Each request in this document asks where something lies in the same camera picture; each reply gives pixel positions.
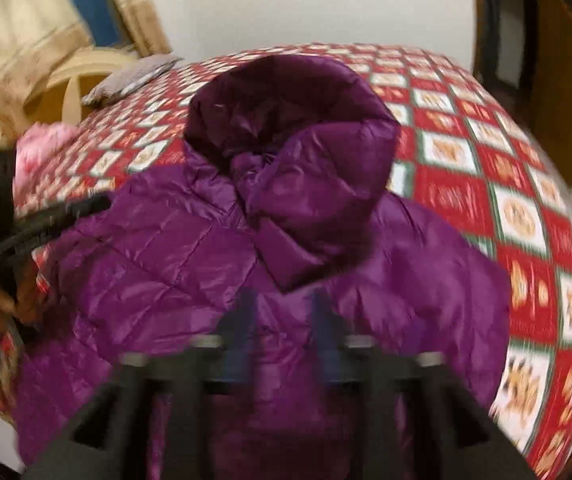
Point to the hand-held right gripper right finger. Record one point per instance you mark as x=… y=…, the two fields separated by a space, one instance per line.
x=329 y=345

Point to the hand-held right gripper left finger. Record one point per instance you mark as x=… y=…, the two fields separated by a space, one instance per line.
x=239 y=345

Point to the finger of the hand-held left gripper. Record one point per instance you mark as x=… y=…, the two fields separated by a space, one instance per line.
x=66 y=215

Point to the purple puffer jacket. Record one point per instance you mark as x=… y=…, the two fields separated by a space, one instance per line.
x=276 y=210

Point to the person's left hand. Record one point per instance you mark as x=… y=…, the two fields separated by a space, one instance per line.
x=6 y=310

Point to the pink floral blanket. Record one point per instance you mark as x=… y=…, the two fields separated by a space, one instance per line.
x=46 y=152

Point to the beige wooden headboard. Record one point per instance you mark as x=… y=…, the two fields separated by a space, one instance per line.
x=66 y=90

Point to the grey striped pillow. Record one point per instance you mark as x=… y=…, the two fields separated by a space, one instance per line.
x=128 y=77

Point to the wide beige curtain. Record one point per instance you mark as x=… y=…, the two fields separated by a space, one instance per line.
x=21 y=35

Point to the window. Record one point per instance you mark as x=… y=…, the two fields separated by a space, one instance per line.
x=91 y=5

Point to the narrow beige curtain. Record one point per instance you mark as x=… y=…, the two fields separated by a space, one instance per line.
x=136 y=5

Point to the bed with red patterned quilt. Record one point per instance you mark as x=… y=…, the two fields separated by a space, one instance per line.
x=495 y=170

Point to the brown wooden door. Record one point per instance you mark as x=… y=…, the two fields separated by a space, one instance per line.
x=545 y=60

